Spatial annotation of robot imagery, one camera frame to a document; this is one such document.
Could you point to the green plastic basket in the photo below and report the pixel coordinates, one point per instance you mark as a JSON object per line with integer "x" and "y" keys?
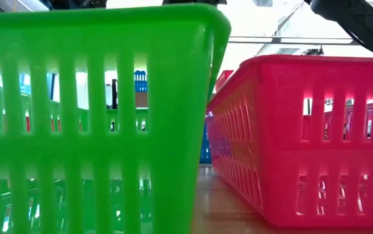
{"x": 76, "y": 146}

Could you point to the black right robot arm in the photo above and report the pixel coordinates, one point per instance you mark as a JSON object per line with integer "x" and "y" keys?
{"x": 355, "y": 22}

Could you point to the long linear ceiling light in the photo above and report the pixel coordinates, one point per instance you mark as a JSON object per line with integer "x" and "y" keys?
{"x": 287, "y": 40}

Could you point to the black ceiling-mounted camera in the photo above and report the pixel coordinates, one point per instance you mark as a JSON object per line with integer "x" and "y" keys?
{"x": 313, "y": 51}

